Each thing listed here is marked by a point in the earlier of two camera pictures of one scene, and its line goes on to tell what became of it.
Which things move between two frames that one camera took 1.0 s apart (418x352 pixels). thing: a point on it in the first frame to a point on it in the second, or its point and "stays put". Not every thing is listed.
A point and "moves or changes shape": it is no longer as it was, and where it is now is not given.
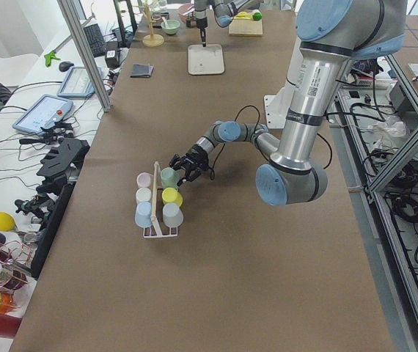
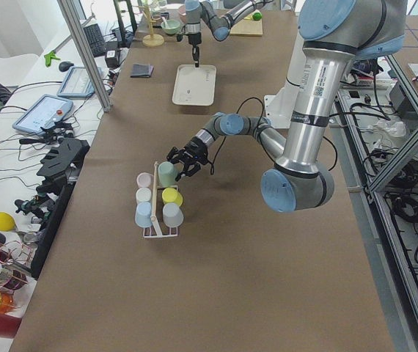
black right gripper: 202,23 to 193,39
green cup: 169,178 moves or changes shape
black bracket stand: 60,171 stays put
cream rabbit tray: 207,60 to 194,86
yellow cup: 171,195 stays put
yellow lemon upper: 2,221 stays put
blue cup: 143,214 stays put
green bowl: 172,28 stays put
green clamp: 49,56 stays put
